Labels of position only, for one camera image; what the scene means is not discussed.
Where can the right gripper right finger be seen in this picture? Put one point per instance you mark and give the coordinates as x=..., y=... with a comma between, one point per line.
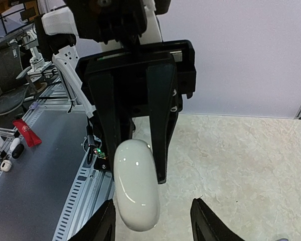
x=206, y=225

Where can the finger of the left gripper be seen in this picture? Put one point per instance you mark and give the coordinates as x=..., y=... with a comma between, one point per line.
x=105, y=92
x=160, y=81

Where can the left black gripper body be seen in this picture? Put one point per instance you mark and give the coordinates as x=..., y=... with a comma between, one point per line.
x=130, y=70

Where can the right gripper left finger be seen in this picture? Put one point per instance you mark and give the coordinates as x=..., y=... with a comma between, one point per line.
x=101, y=225

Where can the white earbud case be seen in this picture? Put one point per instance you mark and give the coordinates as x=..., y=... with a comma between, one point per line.
x=136, y=185

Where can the purple earbud charging case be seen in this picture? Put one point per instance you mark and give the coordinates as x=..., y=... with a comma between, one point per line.
x=281, y=237

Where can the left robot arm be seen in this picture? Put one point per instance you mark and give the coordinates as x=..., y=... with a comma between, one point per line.
x=56, y=35

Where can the black earbud case offtable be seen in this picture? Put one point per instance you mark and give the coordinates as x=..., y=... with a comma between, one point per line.
x=16, y=153

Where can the white earbud case offtable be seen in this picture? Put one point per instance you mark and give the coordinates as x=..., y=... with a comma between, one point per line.
x=6, y=165

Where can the red pouch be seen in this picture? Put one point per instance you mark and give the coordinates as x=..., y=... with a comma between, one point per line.
x=30, y=137

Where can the grey office chair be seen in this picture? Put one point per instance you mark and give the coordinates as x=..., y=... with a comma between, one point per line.
x=15, y=83

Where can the aluminium front rail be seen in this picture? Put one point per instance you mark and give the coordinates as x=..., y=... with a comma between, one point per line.
x=51, y=190

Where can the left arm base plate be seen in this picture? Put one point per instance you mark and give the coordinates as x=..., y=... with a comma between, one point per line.
x=97, y=156

